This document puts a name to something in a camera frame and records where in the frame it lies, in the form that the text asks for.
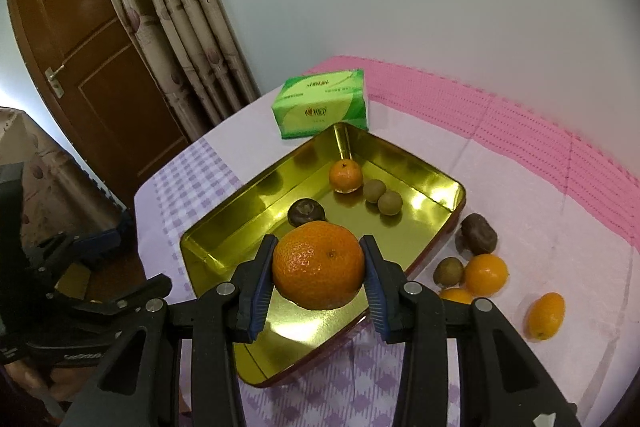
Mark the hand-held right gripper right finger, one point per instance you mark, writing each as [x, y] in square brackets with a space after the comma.
[376, 302]

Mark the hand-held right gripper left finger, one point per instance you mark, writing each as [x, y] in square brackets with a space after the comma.
[260, 302]

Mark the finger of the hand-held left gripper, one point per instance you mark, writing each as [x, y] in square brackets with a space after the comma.
[112, 237]
[135, 299]

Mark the large tangerine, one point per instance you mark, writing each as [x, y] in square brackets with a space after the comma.
[318, 264]

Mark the golden tin box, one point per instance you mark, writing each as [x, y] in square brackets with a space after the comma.
[235, 227]

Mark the dark brown fruit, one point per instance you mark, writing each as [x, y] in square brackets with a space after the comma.
[477, 234]
[305, 212]

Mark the oval orange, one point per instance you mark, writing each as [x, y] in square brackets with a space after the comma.
[546, 316]

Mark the person's left hand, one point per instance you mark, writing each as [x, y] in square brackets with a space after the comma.
[60, 382]

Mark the kiwi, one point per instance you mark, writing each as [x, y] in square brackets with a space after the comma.
[448, 271]
[372, 190]
[390, 203]

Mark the round orange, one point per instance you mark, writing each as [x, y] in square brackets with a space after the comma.
[486, 275]
[455, 295]

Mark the small tangerine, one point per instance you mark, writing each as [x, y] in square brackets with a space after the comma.
[345, 176]

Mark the brown wooden door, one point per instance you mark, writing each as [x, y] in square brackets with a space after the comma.
[100, 57]

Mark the pink and checked tablecloth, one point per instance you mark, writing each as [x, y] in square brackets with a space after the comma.
[525, 187]

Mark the green carton box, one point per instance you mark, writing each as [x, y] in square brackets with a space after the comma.
[320, 107]

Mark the beige patterned curtain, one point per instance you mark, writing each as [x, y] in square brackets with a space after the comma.
[185, 22]

